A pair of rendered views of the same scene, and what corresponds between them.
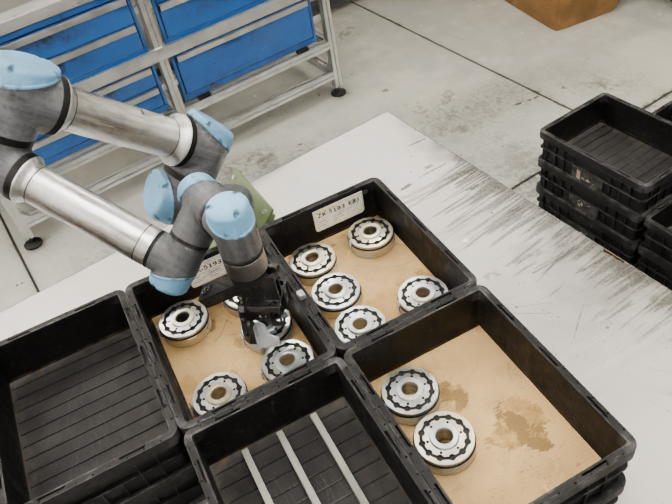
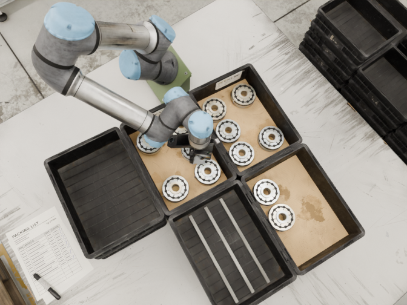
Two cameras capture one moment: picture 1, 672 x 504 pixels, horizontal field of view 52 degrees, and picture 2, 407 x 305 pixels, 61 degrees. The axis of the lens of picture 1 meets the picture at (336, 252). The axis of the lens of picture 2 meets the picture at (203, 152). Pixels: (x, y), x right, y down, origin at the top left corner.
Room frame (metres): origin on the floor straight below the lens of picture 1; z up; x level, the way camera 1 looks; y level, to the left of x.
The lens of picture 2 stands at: (0.50, 0.28, 2.15)
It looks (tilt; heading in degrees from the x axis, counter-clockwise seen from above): 72 degrees down; 340
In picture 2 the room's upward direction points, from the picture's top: 10 degrees clockwise
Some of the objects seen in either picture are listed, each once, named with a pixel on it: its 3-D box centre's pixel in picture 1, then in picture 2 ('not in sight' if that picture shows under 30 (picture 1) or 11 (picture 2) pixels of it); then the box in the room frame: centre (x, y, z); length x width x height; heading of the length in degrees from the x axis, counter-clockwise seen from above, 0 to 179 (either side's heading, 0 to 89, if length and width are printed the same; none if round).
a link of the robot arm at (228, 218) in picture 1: (233, 227); (200, 127); (0.89, 0.16, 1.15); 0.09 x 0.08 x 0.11; 27
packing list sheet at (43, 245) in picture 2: not in sight; (47, 253); (0.63, 0.80, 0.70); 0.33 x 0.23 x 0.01; 26
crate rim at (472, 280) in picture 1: (360, 257); (244, 117); (1.00, -0.05, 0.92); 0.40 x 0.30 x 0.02; 19
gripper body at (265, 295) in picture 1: (259, 291); (200, 144); (0.89, 0.15, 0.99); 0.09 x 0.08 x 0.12; 72
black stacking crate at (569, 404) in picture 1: (477, 416); (297, 207); (0.62, -0.18, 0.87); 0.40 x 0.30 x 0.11; 19
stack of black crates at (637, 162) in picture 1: (613, 193); (342, 44); (1.61, -0.91, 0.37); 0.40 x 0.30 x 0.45; 26
